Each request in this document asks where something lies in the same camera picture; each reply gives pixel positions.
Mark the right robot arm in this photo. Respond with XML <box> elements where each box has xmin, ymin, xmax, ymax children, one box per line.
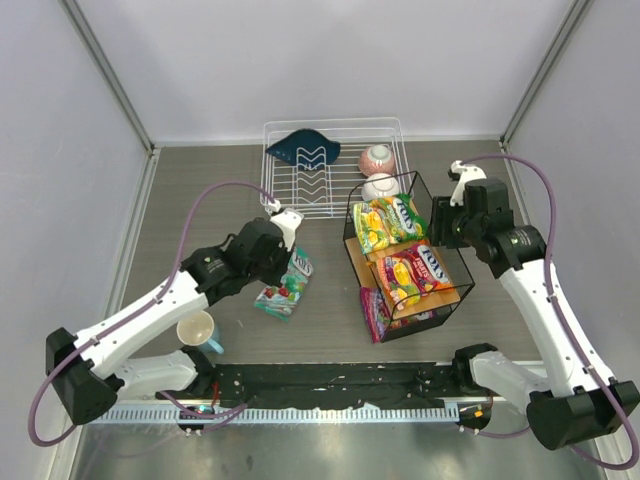
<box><xmin>428</xmin><ymin>178</ymin><xmax>639</xmax><ymax>450</ymax></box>

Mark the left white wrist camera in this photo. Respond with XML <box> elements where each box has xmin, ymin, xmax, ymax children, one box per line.
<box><xmin>265</xmin><ymin>200</ymin><xmax>304</xmax><ymax>251</ymax></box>

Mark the teal mint candy bag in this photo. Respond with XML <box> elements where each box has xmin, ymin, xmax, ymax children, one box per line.
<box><xmin>254</xmin><ymin>247</ymin><xmax>314</xmax><ymax>322</ymax></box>

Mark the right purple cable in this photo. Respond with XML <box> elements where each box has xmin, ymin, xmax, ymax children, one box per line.
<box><xmin>462</xmin><ymin>153</ymin><xmax>640</xmax><ymax>471</ymax></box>

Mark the aluminium rail frame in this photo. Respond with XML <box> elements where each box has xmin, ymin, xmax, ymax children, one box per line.
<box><xmin>58</xmin><ymin>0</ymin><xmax>640</xmax><ymax>480</ymax></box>

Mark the orange fruits candy bag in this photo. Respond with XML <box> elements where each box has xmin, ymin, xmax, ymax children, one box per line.
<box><xmin>375</xmin><ymin>240</ymin><xmax>453</xmax><ymax>311</ymax></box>

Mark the white wire dish rack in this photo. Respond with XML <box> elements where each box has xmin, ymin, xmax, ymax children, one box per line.
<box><xmin>261</xmin><ymin>117</ymin><xmax>412</xmax><ymax>220</ymax></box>

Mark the green candy bag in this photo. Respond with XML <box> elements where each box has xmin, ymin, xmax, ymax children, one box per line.
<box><xmin>351</xmin><ymin>193</ymin><xmax>428</xmax><ymax>254</ymax></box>

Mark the purple cable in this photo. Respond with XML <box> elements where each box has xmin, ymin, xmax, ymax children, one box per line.
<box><xmin>27</xmin><ymin>181</ymin><xmax>281</xmax><ymax>446</ymax></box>
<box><xmin>462</xmin><ymin>153</ymin><xmax>640</xmax><ymax>471</ymax></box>

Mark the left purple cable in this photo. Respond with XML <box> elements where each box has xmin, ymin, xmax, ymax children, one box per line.
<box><xmin>27</xmin><ymin>181</ymin><xmax>281</xmax><ymax>446</ymax></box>

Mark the pink patterned bowl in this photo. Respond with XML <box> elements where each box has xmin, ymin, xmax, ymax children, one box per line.
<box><xmin>358</xmin><ymin>144</ymin><xmax>396</xmax><ymax>177</ymax></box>

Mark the wooden two-tier wire shelf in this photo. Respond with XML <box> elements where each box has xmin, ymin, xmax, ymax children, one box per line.
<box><xmin>343</xmin><ymin>171</ymin><xmax>475</xmax><ymax>343</ymax></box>

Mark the dark blue leaf plate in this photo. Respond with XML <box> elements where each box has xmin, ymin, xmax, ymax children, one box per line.
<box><xmin>265</xmin><ymin>129</ymin><xmax>341</xmax><ymax>170</ymax></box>

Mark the white bowl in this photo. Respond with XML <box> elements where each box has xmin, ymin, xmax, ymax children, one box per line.
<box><xmin>361</xmin><ymin>173</ymin><xmax>401</xmax><ymax>201</ymax></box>

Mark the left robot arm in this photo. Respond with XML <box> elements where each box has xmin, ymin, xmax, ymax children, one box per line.
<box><xmin>45</xmin><ymin>209</ymin><xmax>303</xmax><ymax>426</ymax></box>

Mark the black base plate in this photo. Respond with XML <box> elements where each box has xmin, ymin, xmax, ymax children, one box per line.
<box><xmin>155</xmin><ymin>360</ymin><xmax>513</xmax><ymax>412</ymax></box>

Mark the purple berries candy bag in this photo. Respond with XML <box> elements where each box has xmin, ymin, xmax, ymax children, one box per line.
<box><xmin>360</xmin><ymin>287</ymin><xmax>435</xmax><ymax>343</ymax></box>

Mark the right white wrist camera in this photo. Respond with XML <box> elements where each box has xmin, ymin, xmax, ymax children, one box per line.
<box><xmin>448</xmin><ymin>160</ymin><xmax>486</xmax><ymax>207</ymax></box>

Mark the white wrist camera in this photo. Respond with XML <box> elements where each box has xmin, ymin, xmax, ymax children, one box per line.
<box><xmin>265</xmin><ymin>200</ymin><xmax>304</xmax><ymax>251</ymax></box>
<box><xmin>448</xmin><ymin>160</ymin><xmax>486</xmax><ymax>207</ymax></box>

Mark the white slotted cable duct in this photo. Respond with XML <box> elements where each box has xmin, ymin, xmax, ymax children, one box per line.
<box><xmin>91</xmin><ymin>403</ymin><xmax>459</xmax><ymax>425</ymax></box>

